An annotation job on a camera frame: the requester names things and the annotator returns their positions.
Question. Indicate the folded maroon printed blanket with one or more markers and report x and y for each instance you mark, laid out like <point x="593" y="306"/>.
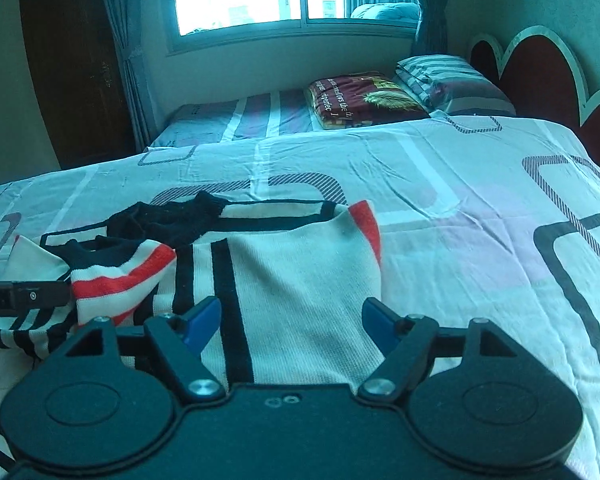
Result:
<point x="365" y="97"/>

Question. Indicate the striped knit sweater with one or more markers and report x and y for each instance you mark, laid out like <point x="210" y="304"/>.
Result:
<point x="290" y="280"/>

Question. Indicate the light blue bundled duvet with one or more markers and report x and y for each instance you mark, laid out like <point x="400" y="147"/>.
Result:
<point x="385" y="11"/>

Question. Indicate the bed with patterned sheet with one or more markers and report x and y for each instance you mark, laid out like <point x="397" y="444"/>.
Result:
<point x="470" y="210"/>

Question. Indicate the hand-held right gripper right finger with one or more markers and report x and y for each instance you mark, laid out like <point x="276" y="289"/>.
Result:
<point x="380" y="325"/>

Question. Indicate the striped purple mattress sheet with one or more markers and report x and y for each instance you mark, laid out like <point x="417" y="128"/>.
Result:
<point x="220" y="117"/>

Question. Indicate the blue-grey curtain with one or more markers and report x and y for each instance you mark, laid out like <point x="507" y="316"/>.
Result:
<point x="432" y="5"/>
<point x="125" y="50"/>

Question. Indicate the striped pillow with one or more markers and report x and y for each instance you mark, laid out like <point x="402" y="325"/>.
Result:
<point x="450" y="82"/>

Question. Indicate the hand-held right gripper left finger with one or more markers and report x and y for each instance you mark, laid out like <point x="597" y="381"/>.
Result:
<point x="202" y="322"/>

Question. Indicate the red scalloped headboard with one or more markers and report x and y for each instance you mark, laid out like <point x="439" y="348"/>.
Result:
<point x="535" y="70"/>

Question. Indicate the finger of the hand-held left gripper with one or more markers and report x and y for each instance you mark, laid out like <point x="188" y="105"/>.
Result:
<point x="42" y="294"/>

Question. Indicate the dark wooden door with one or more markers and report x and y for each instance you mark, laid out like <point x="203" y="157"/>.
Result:
<point x="75" y="60"/>

